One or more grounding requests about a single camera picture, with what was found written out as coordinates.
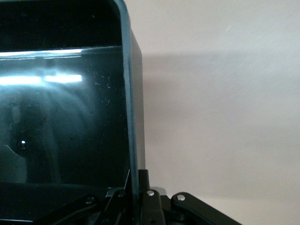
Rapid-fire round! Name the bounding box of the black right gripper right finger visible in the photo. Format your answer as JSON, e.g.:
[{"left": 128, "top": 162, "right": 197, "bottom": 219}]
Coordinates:
[{"left": 138, "top": 168, "right": 243, "bottom": 225}]

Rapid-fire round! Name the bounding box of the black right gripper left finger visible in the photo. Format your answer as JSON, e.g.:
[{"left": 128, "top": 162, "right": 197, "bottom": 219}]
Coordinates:
[{"left": 35, "top": 170, "right": 135, "bottom": 225}]

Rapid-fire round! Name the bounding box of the black plastic box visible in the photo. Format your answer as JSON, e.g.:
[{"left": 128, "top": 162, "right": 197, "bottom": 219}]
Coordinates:
[{"left": 0, "top": 0, "right": 147, "bottom": 223}]

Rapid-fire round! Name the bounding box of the table cover cloth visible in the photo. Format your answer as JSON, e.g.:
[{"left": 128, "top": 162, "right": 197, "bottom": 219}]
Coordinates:
[{"left": 117, "top": 0, "right": 300, "bottom": 225}]

